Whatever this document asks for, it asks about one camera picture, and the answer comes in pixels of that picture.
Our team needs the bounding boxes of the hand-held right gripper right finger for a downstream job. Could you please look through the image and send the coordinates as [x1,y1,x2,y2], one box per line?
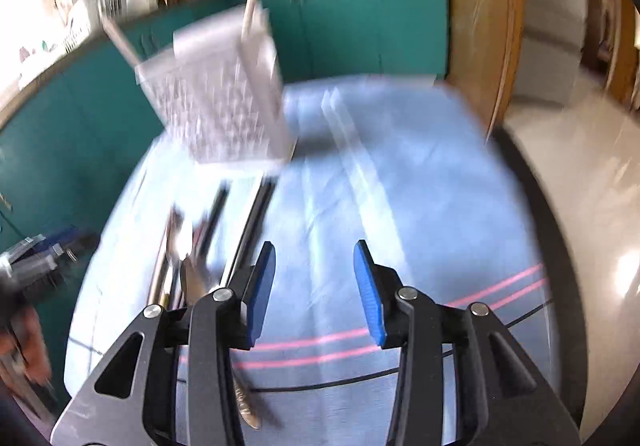
[353,240,583,446]

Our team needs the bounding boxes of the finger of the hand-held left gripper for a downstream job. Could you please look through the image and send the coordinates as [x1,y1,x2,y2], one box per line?
[47,225,101,272]

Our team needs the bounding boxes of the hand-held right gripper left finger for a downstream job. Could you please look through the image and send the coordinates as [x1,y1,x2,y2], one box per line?
[50,241,278,446]

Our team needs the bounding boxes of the metal spoon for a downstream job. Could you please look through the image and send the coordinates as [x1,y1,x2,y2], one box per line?
[179,221,216,309]

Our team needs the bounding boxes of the dark chopstick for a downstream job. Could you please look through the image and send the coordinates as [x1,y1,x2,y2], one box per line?
[224,176,279,288]
[192,180,232,269]

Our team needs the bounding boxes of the golden chopsticks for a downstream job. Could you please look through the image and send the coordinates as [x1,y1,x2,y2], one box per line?
[146,206,183,309]

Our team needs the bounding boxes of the bronze spoon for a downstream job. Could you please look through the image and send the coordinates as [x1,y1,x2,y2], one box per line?
[231,368,282,431]

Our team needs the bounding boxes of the white plastic utensil holder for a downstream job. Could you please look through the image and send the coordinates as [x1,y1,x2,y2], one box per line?
[135,6,296,174]

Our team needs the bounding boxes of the person's left hand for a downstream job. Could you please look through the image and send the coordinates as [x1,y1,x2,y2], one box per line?
[0,299,55,389]

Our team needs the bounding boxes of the blue tablecloth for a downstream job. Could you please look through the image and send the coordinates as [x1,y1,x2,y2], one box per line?
[64,74,553,446]

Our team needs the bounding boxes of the white dish rack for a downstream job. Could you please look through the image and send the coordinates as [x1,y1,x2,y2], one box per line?
[62,0,158,54]

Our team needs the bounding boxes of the teal lower cabinets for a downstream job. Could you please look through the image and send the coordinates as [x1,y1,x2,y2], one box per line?
[0,0,451,419]

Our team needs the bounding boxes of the wooden glass door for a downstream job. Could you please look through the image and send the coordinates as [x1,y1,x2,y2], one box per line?
[447,0,526,142]

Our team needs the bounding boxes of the grey refrigerator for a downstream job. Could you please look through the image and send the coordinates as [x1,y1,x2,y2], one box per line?
[512,0,590,110]

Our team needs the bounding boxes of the black cable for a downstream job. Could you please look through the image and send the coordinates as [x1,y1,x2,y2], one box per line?
[235,301,551,396]

